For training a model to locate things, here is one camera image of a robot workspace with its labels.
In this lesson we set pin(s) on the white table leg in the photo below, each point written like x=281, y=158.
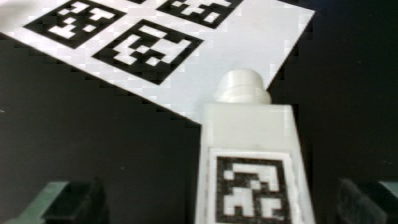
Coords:
x=253, y=189

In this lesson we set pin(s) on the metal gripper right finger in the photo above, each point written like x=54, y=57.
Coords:
x=367, y=202

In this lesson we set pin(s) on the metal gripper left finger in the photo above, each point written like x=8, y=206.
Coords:
x=70, y=203

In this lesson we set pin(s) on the white marker base plate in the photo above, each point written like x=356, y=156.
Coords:
x=161, y=45

